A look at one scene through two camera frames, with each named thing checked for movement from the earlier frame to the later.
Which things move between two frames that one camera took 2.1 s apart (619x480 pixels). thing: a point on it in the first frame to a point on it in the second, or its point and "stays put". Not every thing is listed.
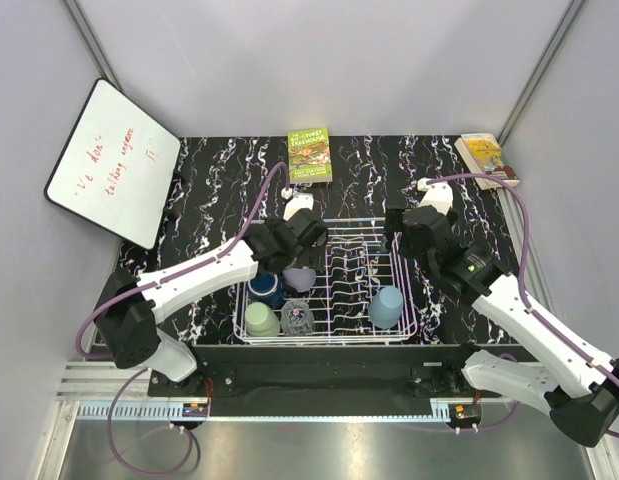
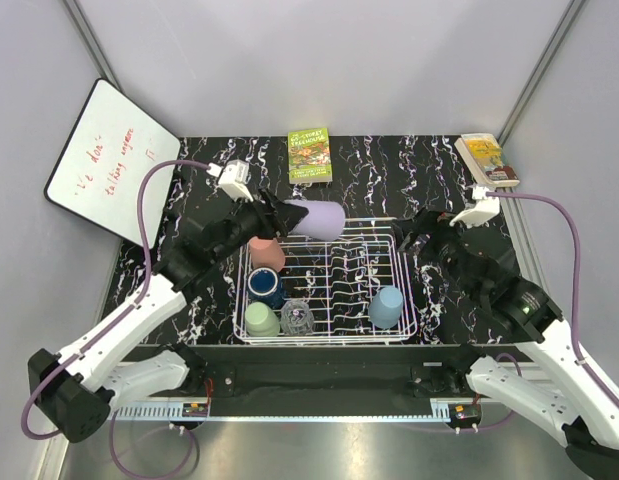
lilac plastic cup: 301,278 to 326,220
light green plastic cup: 261,320 stays put
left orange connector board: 193,409 stays put
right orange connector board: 467,412 stays put
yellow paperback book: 483,155 stays put
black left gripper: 316,256 to 274,216
